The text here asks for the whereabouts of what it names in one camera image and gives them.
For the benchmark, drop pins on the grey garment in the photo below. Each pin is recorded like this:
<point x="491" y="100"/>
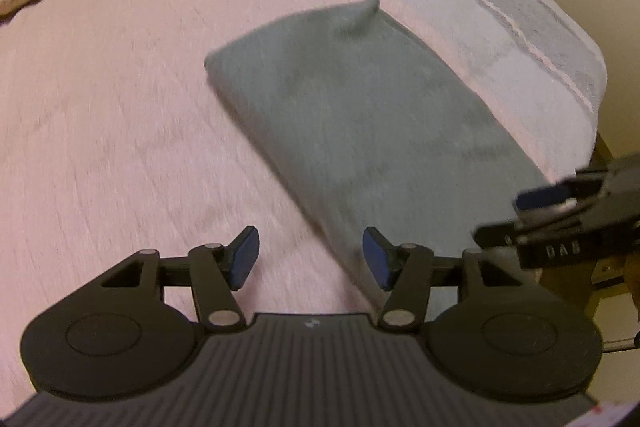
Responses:
<point x="350" y="117"/>

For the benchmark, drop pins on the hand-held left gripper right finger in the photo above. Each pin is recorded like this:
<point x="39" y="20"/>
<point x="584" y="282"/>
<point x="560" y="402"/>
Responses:
<point x="377" y="257"/>

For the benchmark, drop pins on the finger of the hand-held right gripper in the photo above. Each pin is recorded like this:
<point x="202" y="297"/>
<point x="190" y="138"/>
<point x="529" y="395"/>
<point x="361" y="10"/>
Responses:
<point x="500" y="237"/>
<point x="545" y="197"/>

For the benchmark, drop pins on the pink and grey bedspread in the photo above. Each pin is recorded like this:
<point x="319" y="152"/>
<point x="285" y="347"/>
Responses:
<point x="125" y="132"/>

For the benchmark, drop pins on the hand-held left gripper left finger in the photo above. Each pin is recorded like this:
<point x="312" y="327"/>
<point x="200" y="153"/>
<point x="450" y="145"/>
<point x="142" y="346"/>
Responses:
<point x="245" y="257"/>

